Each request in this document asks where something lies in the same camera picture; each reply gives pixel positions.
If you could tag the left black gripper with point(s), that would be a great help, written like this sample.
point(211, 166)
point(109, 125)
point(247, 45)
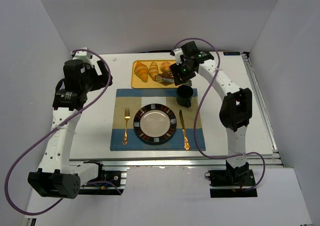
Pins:
point(100, 74)

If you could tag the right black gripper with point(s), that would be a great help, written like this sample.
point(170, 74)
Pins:
point(182, 74)

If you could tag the dark brown bread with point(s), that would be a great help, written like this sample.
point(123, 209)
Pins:
point(166, 75)

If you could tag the metal tongs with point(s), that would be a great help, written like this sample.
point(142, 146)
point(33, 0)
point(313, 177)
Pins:
point(161, 79)

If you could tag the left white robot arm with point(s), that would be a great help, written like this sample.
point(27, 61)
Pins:
point(54, 176)

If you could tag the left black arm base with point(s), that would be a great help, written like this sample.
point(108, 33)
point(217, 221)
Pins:
point(97, 180)

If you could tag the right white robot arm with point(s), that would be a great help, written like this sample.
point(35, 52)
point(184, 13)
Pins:
point(236, 109)

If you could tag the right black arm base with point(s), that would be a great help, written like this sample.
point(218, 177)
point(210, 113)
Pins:
point(232, 182)

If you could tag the round bread roll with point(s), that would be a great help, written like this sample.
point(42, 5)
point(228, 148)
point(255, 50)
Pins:
point(165, 66)

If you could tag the dark green mug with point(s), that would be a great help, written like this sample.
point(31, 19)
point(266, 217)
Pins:
point(184, 95)

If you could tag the small striped croissant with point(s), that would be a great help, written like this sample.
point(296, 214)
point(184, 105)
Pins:
point(153, 70)

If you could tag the yellow tray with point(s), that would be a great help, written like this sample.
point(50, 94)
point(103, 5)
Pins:
point(137, 83)

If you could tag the large striped croissant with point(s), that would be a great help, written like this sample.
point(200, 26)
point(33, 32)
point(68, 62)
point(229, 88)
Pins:
point(141, 71)

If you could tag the dark rimmed plate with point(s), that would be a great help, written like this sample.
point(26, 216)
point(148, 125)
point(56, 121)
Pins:
point(155, 123)

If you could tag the blue beige placemat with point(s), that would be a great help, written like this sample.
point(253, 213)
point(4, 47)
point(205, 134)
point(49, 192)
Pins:
point(134, 99)

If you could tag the gold fork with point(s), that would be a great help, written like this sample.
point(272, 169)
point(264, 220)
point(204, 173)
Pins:
point(127, 118)

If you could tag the gold knife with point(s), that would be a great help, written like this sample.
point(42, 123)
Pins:
point(185, 138)

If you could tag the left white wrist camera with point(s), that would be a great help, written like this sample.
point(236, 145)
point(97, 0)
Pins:
point(82, 55)

